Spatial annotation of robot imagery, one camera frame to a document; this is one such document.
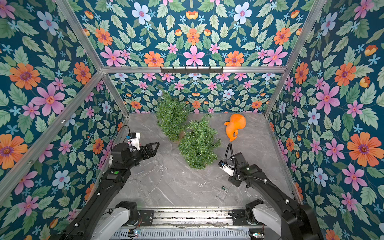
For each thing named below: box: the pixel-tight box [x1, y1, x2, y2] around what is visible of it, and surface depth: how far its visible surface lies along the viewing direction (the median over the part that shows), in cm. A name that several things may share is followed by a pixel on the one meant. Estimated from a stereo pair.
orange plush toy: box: [224, 113, 246, 142], surface depth 109 cm
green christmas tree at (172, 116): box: [156, 91, 190, 142], surface depth 83 cm
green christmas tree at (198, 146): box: [178, 114, 221, 170], surface depth 72 cm
